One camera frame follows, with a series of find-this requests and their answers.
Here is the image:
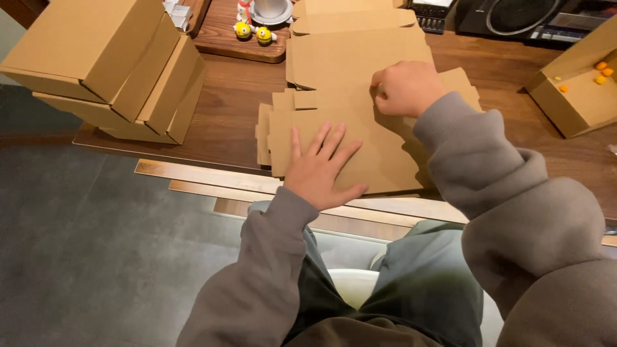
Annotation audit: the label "person's right hand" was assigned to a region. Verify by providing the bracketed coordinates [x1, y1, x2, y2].
[370, 60, 447, 119]

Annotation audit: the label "black calculator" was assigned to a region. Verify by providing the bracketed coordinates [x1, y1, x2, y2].
[409, 0, 455, 35]

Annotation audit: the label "dark wooden tray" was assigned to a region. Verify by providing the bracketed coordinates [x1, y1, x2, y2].
[192, 0, 291, 64]

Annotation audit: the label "stack of flat cardboard sheets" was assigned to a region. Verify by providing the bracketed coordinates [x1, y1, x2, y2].
[286, 0, 436, 91]
[255, 88, 484, 199]

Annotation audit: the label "small white packets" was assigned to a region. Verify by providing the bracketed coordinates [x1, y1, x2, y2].
[162, 0, 193, 32]

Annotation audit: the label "person's grey trousers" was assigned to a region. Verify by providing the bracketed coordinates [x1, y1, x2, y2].
[248, 200, 484, 347]

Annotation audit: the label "black radio player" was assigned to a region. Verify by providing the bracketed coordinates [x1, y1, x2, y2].
[455, 0, 617, 49]

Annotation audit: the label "white stool seat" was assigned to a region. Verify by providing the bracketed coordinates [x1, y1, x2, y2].
[327, 268, 382, 310]

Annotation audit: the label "open brown cardboard box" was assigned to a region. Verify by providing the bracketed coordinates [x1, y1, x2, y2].
[524, 16, 617, 139]

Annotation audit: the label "person's left hand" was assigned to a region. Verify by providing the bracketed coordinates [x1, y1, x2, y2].
[284, 122, 370, 213]

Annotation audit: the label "folded brown cardboard box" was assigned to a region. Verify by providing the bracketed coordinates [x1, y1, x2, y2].
[33, 35, 201, 137]
[98, 57, 208, 146]
[0, 13, 182, 124]
[0, 0, 167, 105]

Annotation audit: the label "white cup with saucer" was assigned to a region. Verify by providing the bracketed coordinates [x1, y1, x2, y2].
[250, 0, 294, 26]

